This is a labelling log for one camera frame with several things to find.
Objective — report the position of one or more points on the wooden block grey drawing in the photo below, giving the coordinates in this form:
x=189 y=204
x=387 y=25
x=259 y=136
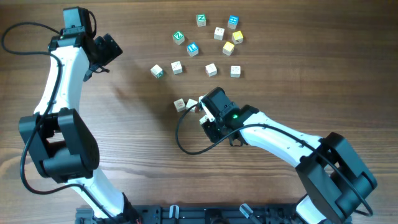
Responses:
x=235 y=71

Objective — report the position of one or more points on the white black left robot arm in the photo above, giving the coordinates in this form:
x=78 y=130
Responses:
x=57 y=139

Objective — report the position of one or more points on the wooden block fox picture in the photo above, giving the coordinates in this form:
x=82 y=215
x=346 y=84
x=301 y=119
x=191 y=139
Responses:
x=176 y=67

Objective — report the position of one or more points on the wooden block monkey picture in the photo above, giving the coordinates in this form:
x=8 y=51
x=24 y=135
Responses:
x=219 y=33

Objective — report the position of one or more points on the green Z wooden block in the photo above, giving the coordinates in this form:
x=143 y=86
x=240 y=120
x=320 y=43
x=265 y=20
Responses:
x=178 y=37

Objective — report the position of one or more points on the green N wooden block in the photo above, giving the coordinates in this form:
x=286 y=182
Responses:
x=201 y=20

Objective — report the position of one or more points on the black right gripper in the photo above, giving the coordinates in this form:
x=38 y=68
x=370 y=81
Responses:
x=214 y=135

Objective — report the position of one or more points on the wooden block red dog picture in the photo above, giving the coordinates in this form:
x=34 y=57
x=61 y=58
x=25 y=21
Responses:
x=180 y=105

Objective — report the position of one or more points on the blue L wooden block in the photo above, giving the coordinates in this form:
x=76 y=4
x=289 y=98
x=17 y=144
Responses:
x=192 y=49

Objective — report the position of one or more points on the wooden block red drawing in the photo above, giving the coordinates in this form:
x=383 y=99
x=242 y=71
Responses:
x=211 y=69

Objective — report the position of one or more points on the wooden block sketch picture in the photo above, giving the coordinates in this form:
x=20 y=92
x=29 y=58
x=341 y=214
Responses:
x=202 y=118

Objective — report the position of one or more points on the blue H wooden block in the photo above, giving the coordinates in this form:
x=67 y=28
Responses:
x=233 y=21

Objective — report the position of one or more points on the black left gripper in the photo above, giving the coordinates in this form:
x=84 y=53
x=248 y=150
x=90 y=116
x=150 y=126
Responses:
x=111 y=48

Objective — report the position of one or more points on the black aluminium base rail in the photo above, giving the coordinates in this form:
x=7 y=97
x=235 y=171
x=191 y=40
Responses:
x=155 y=214

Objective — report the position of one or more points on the wooden block green A side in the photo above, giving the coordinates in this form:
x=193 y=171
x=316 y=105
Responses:
x=157 y=71

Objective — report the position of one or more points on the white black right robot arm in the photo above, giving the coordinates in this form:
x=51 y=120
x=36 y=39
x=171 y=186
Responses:
x=335 y=179

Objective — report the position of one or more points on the plain wooden block green side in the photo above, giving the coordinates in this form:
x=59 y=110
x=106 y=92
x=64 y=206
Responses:
x=192 y=104

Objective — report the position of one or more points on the yellow K wooden block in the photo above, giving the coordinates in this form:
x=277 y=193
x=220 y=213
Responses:
x=237 y=37

